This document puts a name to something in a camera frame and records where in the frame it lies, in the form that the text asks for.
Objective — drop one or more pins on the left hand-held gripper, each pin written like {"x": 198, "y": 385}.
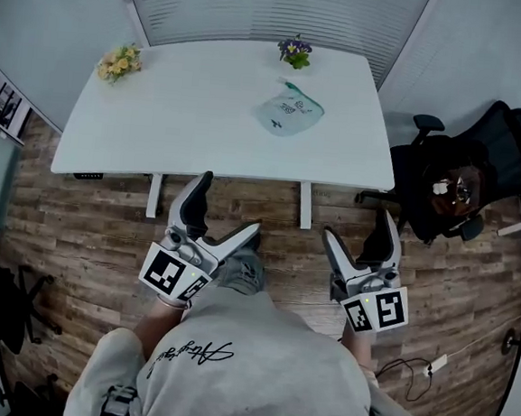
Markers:
{"x": 169, "y": 271}

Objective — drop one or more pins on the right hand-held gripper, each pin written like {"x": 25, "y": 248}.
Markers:
{"x": 378, "y": 308}

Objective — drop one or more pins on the translucent green-trimmed pouch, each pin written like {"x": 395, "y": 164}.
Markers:
{"x": 289, "y": 114}

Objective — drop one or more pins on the person's right forearm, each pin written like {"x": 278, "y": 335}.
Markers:
{"x": 357, "y": 349}

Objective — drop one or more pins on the person's left forearm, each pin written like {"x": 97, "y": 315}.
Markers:
{"x": 159, "y": 325}

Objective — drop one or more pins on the person's jeans leg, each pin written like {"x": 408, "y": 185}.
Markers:
{"x": 246, "y": 271}

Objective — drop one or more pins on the white table leg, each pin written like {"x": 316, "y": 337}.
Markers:
{"x": 153, "y": 195}
{"x": 306, "y": 206}

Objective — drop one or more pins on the brown bag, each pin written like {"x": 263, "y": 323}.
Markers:
{"x": 454, "y": 190}

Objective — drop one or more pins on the black desk control panel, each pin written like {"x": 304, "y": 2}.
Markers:
{"x": 89, "y": 175}

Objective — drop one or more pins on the white power strip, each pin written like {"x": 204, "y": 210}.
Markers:
{"x": 437, "y": 363}

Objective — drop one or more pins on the person's grey sweatshirt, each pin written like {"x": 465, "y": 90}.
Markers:
{"x": 249, "y": 383}

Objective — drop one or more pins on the black stand base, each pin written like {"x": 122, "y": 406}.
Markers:
{"x": 510, "y": 340}

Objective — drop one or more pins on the black office chair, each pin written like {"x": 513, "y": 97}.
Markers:
{"x": 511, "y": 143}

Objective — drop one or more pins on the yellow flower bouquet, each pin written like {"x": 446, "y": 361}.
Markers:
{"x": 118, "y": 63}

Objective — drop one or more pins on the purple flower plant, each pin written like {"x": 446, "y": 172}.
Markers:
{"x": 296, "y": 51}

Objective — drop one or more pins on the black swivel chair with star base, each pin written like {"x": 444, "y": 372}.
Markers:
{"x": 30, "y": 300}

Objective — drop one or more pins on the grey window blinds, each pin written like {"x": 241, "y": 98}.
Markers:
{"x": 273, "y": 13}

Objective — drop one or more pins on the framed wall picture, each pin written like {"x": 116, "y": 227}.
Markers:
{"x": 2, "y": 103}

